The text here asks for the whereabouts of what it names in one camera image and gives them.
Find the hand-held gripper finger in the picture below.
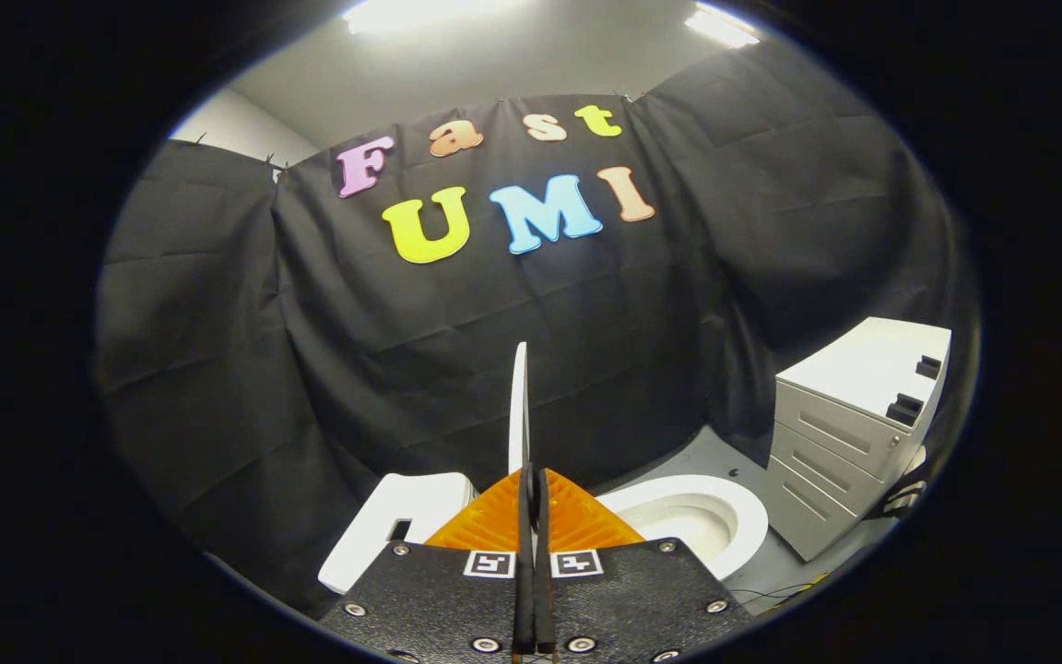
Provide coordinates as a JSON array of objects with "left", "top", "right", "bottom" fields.
[
  {"left": 317, "top": 468, "right": 537, "bottom": 660},
  {"left": 536, "top": 468, "right": 760, "bottom": 660}
]

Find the white toilet lid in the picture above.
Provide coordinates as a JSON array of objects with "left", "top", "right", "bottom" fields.
[{"left": 507, "top": 341, "right": 533, "bottom": 477}]

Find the white ceramic toilet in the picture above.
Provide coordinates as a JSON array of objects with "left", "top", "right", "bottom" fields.
[{"left": 318, "top": 471, "right": 770, "bottom": 597}]

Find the black backdrop cloth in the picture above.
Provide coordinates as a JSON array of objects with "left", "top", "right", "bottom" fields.
[{"left": 93, "top": 41, "right": 979, "bottom": 619}]

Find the yellow black floor tape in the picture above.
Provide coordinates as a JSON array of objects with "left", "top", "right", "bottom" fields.
[{"left": 771, "top": 572, "right": 832, "bottom": 602}]

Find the white drawer cabinet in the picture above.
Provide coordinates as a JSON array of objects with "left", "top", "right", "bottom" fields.
[{"left": 759, "top": 316, "right": 954, "bottom": 564}]

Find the large ceiling light panel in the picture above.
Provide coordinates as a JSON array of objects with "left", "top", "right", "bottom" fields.
[{"left": 342, "top": 0, "right": 534, "bottom": 37}]

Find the small ceiling light panel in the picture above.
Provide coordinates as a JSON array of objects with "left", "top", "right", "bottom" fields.
[{"left": 685, "top": 2, "right": 763, "bottom": 50}]

